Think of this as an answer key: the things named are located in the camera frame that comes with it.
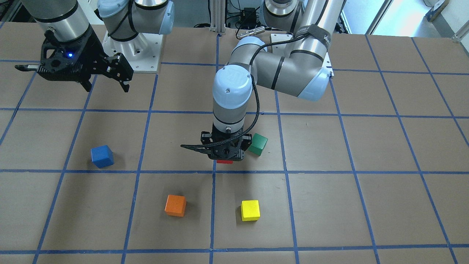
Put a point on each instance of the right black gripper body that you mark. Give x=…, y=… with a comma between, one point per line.
x=92, y=58

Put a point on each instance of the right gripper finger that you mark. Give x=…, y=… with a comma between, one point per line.
x=87, y=85
x=119, y=69

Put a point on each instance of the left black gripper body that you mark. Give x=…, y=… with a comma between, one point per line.
x=246, y=139

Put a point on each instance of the red wooden block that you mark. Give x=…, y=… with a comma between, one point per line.
x=224, y=162

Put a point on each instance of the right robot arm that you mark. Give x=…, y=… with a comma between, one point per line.
x=124, y=19

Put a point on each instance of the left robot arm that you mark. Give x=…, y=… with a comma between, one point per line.
x=293, y=67

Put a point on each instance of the green wooden block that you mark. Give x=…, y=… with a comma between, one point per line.
x=258, y=144

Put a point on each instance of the yellow wooden block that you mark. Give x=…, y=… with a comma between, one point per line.
x=250, y=210

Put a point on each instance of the blue wooden block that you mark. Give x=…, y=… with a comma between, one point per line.
x=102, y=156

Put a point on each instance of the orange wooden block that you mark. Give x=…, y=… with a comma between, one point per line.
x=175, y=205

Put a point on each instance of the silver cylinder connector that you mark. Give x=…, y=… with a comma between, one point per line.
x=250, y=32

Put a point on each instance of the black electronics box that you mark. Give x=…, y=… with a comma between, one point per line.
x=248, y=17

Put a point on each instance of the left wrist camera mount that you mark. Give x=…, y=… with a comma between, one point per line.
x=223, y=148

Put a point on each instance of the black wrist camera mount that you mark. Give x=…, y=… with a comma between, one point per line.
x=50, y=58

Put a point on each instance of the aluminium frame post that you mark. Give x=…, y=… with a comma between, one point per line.
x=217, y=15

